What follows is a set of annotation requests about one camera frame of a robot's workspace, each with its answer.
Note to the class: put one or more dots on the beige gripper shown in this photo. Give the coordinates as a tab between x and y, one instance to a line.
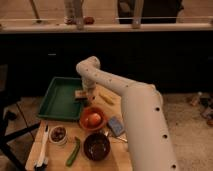
90	94

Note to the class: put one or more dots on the wooden felt eraser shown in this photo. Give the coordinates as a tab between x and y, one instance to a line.
80	95

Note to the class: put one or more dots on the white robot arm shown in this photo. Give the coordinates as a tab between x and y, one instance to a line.
149	143

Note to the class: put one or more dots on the green plastic tray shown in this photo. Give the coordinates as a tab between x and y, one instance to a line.
59	102

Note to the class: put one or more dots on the yellow banana toy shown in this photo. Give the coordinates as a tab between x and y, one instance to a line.
107	99

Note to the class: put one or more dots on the orange bowl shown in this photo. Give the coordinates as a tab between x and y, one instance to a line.
84	119

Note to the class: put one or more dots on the orange fruit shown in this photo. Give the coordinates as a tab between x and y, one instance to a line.
94	119

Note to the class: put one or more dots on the blue sponge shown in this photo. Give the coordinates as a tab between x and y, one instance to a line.
116	126

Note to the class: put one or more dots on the dark red bowl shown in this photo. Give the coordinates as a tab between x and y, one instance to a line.
96	147

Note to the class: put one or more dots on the white cup with contents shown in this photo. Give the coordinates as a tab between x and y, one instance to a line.
58	135

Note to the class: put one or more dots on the green cucumber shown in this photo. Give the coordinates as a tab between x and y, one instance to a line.
70	160

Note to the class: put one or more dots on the white dish brush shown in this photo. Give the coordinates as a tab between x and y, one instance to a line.
42	154

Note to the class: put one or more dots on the red object on ledge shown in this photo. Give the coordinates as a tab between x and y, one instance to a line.
89	20

